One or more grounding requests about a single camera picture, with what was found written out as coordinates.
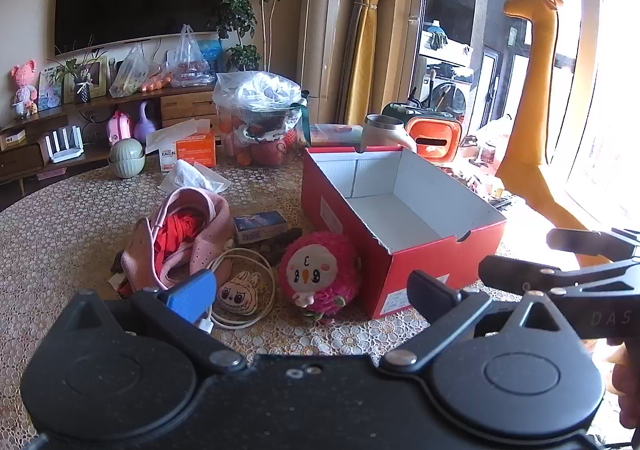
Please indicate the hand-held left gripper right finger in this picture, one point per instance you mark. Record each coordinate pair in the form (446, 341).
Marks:
(432, 295)

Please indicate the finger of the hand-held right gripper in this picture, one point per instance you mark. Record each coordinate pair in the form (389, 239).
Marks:
(510, 272)
(580, 240)

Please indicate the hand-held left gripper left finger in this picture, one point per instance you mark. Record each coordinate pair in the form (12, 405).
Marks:
(192, 295)

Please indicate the red cloth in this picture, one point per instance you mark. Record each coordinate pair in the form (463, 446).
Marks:
(170, 235)

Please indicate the blue tissue pack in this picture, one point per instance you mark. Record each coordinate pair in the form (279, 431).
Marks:
(260, 226)

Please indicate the pink round plush toy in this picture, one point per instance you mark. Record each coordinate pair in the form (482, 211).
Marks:
(320, 275)

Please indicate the red cardboard box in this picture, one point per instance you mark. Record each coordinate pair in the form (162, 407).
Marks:
(340, 210)

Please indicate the person's right hand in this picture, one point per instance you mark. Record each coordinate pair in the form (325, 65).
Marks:
(627, 390)

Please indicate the white crumpled tissue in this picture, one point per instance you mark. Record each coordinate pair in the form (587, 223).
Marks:
(187, 175)

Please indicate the orange tissue box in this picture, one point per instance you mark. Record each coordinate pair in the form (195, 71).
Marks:
(197, 152)

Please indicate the green ribbed jar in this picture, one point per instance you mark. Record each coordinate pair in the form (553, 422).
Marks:
(127, 157)

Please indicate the giraffe plush toy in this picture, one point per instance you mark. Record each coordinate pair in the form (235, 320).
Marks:
(537, 80)

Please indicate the beige mug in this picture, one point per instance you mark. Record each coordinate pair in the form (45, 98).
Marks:
(382, 132)

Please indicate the purple vase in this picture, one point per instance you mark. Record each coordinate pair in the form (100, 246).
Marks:
(146, 127)

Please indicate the pink toy suitcase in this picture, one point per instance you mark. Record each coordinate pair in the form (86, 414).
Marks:
(120, 130)

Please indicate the colourful flat box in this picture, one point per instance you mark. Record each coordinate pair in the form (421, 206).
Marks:
(335, 135)

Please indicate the clear bag of fruit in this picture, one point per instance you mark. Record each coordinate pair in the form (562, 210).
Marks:
(262, 120)

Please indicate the wooden tv cabinet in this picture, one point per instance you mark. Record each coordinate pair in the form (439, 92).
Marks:
(187, 105)

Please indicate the washing machine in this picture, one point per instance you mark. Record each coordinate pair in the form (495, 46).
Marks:
(447, 92)

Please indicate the white router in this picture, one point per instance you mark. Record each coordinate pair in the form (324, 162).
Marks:
(65, 147)

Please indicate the pile of orange fruit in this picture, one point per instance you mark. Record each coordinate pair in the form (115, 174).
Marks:
(157, 84)

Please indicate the plastic bag yellow contents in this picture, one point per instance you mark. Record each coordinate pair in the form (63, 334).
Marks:
(127, 75)

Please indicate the plant in black pot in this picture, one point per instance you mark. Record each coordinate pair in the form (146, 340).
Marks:
(81, 91)

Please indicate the plastic bag red contents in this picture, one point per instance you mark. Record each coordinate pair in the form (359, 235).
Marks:
(189, 60)

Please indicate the small beige box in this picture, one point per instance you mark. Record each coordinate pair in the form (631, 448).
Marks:
(14, 139)

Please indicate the blue packet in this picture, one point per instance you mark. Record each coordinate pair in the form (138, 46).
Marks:
(212, 52)

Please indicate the small picture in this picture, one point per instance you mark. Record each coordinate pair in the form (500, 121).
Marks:
(50, 90)

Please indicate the pink plush bear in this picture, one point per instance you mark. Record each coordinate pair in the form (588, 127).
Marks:
(25, 85)

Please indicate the yellow curtain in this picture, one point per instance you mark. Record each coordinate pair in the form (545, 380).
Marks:
(372, 30)

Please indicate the standing air conditioner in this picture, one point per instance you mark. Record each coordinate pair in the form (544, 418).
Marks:
(325, 20)

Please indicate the photo frame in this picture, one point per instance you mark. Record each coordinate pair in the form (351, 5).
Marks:
(97, 75)

